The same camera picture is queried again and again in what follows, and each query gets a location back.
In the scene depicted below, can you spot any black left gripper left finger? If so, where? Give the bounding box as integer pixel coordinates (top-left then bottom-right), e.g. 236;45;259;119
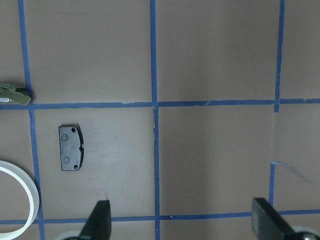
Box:
79;200;112;240

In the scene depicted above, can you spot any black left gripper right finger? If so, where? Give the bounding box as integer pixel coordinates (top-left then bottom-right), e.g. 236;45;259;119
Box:
251;197;296;240

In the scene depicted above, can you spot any black brake pad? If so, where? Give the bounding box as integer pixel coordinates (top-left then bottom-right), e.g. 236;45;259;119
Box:
58;124;84;172

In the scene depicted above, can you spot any olive metal brake shoe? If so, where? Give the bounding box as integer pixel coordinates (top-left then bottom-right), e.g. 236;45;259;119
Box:
0;83;32;106

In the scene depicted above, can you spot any white curved plastic bracket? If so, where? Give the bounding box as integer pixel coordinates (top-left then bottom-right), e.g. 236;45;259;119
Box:
0;160;40;240

